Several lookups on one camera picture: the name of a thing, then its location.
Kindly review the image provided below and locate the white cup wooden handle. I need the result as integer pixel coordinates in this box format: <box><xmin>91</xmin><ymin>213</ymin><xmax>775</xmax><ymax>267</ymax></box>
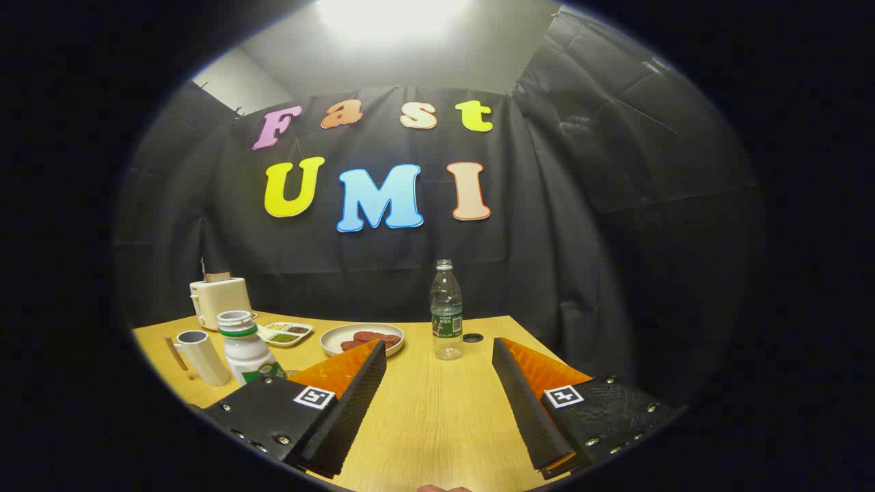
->
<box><xmin>164</xmin><ymin>330</ymin><xmax>232</xmax><ymax>387</ymax></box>

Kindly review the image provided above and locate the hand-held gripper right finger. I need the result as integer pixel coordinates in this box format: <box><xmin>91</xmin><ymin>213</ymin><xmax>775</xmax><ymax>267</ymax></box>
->
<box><xmin>492</xmin><ymin>338</ymin><xmax>684</xmax><ymax>480</ymax></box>

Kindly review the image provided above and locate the cream toaster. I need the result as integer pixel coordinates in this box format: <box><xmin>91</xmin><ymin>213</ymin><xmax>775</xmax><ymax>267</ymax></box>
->
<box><xmin>189</xmin><ymin>277</ymin><xmax>255</xmax><ymax>331</ymax></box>

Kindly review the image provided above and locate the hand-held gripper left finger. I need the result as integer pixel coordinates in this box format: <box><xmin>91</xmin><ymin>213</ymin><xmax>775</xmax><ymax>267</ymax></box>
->
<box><xmin>203</xmin><ymin>340</ymin><xmax>388</xmax><ymax>479</ymax></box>

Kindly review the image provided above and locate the white round plate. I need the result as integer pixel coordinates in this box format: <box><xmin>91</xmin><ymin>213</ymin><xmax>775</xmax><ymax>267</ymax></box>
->
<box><xmin>320</xmin><ymin>323</ymin><xmax>405</xmax><ymax>358</ymax></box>

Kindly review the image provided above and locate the white juice bottle green ring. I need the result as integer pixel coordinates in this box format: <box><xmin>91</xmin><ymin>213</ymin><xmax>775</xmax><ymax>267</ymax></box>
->
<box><xmin>217</xmin><ymin>310</ymin><xmax>288</xmax><ymax>387</ymax></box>

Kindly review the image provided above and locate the white divided tray of beans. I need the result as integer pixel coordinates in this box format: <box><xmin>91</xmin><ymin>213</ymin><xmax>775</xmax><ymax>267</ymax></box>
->
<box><xmin>258</xmin><ymin>321</ymin><xmax>314</xmax><ymax>348</ymax></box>

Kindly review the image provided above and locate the clear plastic water bottle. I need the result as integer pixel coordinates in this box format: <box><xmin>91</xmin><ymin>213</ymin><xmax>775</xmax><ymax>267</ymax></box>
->
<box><xmin>430</xmin><ymin>259</ymin><xmax>463</xmax><ymax>361</ymax></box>

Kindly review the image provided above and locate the wooden table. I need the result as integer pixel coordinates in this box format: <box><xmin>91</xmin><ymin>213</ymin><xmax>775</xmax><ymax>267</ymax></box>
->
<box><xmin>132</xmin><ymin>314</ymin><xmax>595</xmax><ymax>492</ymax></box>

